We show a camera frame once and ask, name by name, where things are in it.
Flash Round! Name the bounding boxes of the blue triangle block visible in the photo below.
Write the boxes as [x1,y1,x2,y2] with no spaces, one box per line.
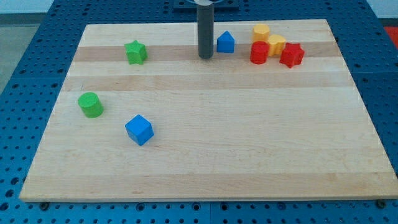
[216,30,235,53]

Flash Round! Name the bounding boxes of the blue cube block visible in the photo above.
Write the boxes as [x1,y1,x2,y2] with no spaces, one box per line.
[125,114,154,146]

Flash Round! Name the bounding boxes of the light wooden board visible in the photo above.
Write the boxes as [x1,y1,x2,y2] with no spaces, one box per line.
[20,19,397,202]

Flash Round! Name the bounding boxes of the green star block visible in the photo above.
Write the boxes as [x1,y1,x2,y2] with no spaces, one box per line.
[124,40,147,65]

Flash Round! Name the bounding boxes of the red cylinder block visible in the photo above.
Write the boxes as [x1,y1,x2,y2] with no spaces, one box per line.
[250,41,269,64]

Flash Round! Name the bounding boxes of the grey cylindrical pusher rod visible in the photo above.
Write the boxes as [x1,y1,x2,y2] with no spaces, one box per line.
[194,0,214,59]

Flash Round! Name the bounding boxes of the yellow hexagon block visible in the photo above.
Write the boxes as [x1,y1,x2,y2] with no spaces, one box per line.
[252,24,270,43]

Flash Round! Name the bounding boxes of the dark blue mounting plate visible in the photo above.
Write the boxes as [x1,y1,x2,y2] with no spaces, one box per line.
[172,0,239,12]

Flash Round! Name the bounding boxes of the red star block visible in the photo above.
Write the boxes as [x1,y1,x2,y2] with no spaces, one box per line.
[279,43,305,68]

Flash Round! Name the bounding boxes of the green cylinder block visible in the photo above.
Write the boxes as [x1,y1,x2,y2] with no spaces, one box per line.
[78,92,103,118]

